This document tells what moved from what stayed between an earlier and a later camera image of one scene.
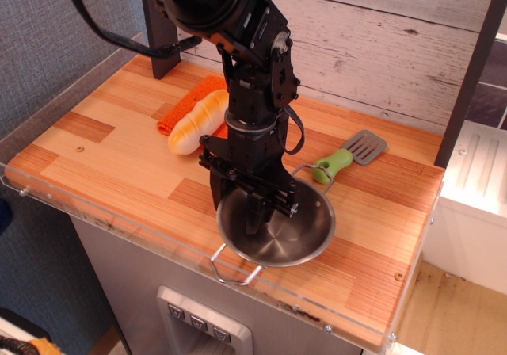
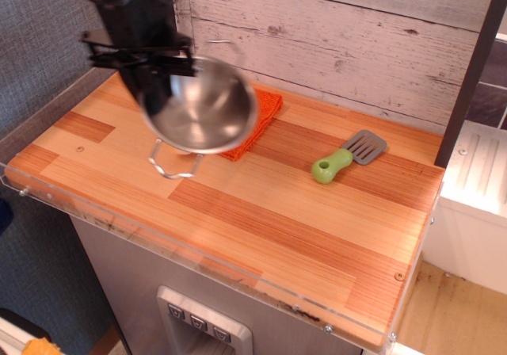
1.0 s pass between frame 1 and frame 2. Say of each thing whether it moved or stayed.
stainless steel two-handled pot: moved
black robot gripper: moved
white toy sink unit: stayed
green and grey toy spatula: stayed
